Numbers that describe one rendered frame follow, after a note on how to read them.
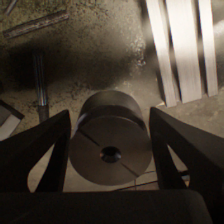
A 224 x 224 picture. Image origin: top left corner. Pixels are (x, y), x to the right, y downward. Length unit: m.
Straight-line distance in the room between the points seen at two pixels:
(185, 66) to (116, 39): 0.08
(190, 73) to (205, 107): 1.12
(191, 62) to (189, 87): 0.03
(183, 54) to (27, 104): 0.20
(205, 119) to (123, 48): 1.19
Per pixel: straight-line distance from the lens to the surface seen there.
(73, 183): 1.60
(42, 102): 0.26
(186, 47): 0.23
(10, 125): 0.29
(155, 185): 1.56
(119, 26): 0.24
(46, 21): 0.24
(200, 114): 1.37
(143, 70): 0.25
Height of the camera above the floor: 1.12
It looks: 65 degrees down
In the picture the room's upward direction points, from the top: 179 degrees clockwise
